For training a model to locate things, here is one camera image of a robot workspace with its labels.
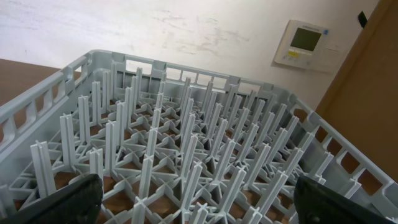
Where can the grey plastic dishwasher rack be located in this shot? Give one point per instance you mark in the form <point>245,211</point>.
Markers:
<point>176,144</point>

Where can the white wall control panel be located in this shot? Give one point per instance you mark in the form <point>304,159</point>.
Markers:
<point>307,46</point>

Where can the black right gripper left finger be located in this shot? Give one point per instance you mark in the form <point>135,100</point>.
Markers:
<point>79,202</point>

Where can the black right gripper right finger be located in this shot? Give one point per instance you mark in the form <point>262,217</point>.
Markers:
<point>317,204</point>

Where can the brown wooden door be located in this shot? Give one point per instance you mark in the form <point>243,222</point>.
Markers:
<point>361,102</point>

